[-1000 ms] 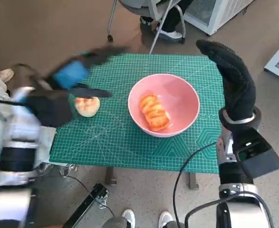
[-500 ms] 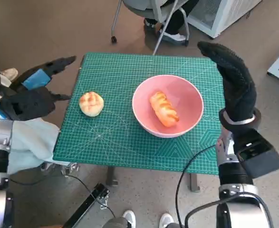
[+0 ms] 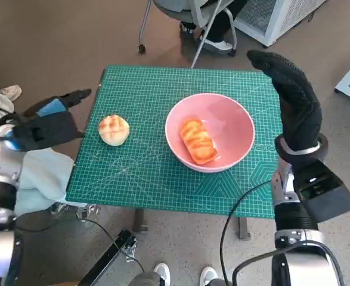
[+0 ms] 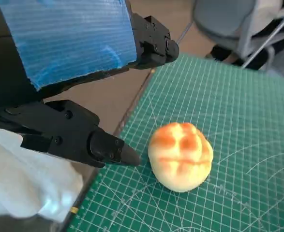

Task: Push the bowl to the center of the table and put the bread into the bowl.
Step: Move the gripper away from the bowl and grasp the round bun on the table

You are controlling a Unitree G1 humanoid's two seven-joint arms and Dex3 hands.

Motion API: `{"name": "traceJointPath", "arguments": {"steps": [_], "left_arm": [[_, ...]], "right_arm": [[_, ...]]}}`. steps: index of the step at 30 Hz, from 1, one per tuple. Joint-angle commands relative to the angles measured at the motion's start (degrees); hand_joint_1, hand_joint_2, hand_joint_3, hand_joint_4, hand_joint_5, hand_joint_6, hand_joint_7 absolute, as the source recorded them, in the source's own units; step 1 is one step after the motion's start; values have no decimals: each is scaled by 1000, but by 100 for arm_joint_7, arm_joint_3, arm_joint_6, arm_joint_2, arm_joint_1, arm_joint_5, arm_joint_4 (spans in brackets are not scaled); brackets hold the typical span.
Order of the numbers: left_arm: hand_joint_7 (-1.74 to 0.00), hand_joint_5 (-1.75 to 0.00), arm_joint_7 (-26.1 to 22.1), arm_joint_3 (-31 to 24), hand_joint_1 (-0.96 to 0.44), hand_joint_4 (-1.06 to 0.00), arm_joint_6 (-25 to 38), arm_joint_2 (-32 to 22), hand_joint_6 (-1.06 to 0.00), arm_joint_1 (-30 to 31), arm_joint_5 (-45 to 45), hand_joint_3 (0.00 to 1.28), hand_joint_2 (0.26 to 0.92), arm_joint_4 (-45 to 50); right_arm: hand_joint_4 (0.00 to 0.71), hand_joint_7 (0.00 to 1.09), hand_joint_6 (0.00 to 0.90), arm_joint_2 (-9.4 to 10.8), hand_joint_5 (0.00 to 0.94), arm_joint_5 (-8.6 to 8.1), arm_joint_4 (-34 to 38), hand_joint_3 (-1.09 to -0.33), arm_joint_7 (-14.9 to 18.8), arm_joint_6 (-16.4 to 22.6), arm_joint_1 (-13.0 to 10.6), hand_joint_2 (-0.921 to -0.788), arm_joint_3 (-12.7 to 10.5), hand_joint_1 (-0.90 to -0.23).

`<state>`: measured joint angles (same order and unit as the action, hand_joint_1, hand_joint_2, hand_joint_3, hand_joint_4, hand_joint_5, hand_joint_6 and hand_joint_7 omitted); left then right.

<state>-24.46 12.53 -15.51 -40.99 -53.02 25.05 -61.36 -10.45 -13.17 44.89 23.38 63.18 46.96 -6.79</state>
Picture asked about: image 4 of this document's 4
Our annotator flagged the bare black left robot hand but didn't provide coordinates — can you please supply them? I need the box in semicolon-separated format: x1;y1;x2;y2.
0;0;180;169

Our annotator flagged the round pale toy bread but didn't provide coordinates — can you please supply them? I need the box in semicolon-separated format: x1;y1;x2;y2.
148;122;214;193

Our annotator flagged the person in light clothing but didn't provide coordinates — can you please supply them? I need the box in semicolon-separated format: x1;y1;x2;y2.
0;127;84;223

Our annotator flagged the green cutting mat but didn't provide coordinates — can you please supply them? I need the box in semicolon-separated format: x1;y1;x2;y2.
66;53;284;232

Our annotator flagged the grey office chair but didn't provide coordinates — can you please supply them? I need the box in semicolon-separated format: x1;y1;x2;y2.
178;0;284;71

